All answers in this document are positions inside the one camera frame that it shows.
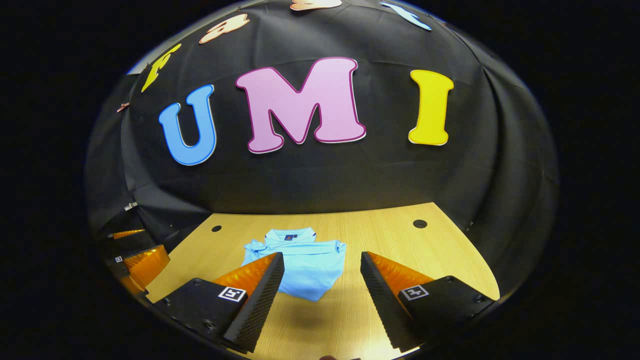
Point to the silver cloth clip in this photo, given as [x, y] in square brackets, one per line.
[131, 205]

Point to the pink cloth clip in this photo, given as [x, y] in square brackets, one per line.
[122, 106]

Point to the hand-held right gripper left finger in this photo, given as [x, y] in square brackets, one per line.
[257, 310]

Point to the light blue T-shirt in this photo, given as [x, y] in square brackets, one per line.
[310, 270]

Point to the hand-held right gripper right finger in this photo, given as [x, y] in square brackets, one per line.
[385, 305]

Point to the black backdrop cloth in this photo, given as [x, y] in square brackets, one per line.
[325, 180]

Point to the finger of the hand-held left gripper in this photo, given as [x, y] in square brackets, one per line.
[127, 234]
[147, 265]

